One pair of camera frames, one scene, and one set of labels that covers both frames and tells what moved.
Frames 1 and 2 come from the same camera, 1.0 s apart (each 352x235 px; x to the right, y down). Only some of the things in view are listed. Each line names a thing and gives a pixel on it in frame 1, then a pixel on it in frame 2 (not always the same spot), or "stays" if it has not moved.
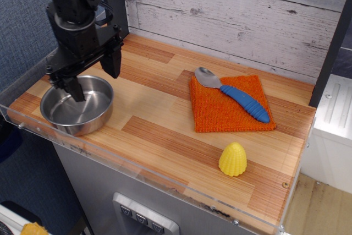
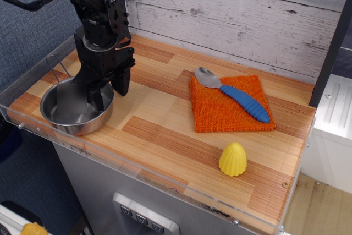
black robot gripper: (80, 43) to (97, 67)
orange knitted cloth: (213, 110) stays
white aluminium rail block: (327, 156) stays
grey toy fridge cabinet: (94, 182) stays
